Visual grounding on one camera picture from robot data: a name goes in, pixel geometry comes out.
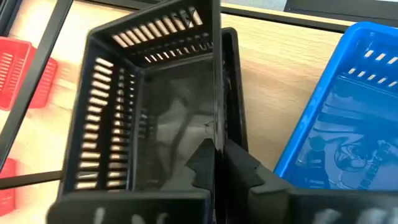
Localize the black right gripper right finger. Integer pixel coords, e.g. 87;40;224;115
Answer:
223;139;398;224

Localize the black aluminium table frame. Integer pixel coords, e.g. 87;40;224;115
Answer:
74;0;355;34

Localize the black plastic slotted basket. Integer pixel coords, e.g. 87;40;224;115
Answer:
57;0;224;200
221;27;249;153

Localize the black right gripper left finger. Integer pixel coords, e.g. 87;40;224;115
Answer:
46;138;218;224

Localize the blue plastic slotted basket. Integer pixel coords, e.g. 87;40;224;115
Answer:
273;21;398;191

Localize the red plastic slotted basket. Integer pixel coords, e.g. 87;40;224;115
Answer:
0;157;17;216
0;36;59;111

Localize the black thin metal shelf frame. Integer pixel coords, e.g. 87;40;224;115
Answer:
0;0;75;190

